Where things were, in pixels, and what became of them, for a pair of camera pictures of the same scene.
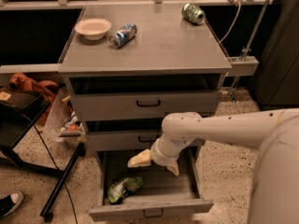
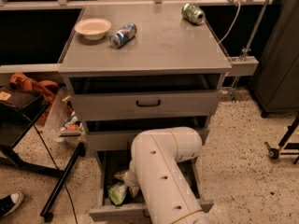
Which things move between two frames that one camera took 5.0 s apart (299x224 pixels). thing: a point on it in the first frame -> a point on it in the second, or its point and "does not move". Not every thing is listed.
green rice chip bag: [119, 189] does not move
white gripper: [160, 156] -> [131, 178]
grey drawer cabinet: [129, 68] does not move
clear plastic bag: [64, 123] does not move
